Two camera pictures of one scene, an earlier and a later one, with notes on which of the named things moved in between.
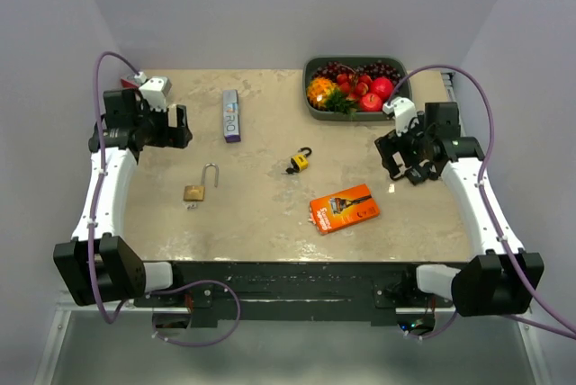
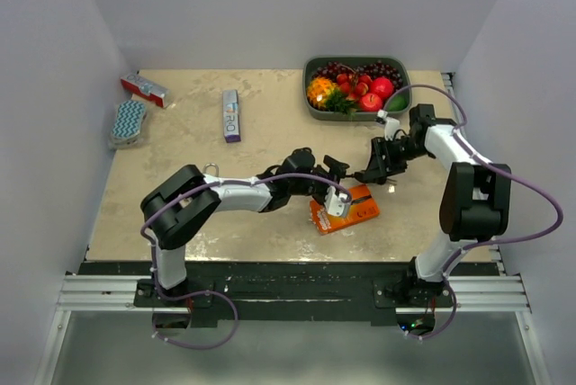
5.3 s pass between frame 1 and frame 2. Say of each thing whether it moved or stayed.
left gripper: moved
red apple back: stayed
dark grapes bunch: stayed
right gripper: moved
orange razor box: stayed
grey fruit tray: stayed
